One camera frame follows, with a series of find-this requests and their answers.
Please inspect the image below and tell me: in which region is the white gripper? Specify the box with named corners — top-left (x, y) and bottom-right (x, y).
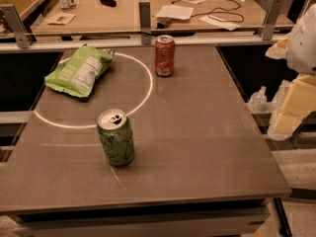
top-left (266, 4), bottom-right (316, 134)

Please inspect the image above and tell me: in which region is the green soda can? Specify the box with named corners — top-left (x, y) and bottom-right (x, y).
top-left (97, 109), bottom-right (134, 167)

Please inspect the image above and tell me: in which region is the red coke can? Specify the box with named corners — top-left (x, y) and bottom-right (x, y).
top-left (155, 35), bottom-right (175, 77)

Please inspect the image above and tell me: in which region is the clear sanitizer bottle left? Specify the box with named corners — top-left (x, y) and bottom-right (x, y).
top-left (248, 86), bottom-right (267, 113)

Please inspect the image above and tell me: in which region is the white paper sheet right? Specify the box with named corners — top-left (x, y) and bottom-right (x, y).
top-left (200, 16), bottom-right (240, 31)

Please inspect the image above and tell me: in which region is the white paper sheet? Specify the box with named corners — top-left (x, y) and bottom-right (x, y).
top-left (155, 5), bottom-right (194, 20)
top-left (200, 16), bottom-right (240, 31)

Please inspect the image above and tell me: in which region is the white paper sheet centre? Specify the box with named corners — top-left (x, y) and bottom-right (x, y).
top-left (155, 5), bottom-right (194, 20)

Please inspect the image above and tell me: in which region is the black computer mouse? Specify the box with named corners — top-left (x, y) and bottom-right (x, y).
top-left (100, 0), bottom-right (117, 7)

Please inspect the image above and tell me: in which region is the green chip bag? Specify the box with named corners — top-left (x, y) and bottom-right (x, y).
top-left (44, 44), bottom-right (115, 98)

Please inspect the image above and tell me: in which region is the small paper card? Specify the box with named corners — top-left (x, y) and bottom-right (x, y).
top-left (45, 12), bottom-right (76, 26)

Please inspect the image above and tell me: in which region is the right metal bracket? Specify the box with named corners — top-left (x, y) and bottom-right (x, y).
top-left (259, 0), bottom-right (284, 40)

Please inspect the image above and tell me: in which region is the metal bracket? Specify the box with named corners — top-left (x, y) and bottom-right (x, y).
top-left (259, 0), bottom-right (284, 40)
top-left (138, 1), bottom-right (151, 44)
top-left (1, 4), bottom-right (33, 49)

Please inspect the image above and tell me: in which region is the black cable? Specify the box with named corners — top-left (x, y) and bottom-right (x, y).
top-left (171, 0), bottom-right (245, 24)

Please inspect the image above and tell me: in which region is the middle metal bracket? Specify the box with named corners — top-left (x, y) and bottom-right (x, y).
top-left (138, 1), bottom-right (151, 44)

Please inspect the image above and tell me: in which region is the left metal bracket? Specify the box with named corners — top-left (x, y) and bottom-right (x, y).
top-left (1, 4), bottom-right (33, 49)

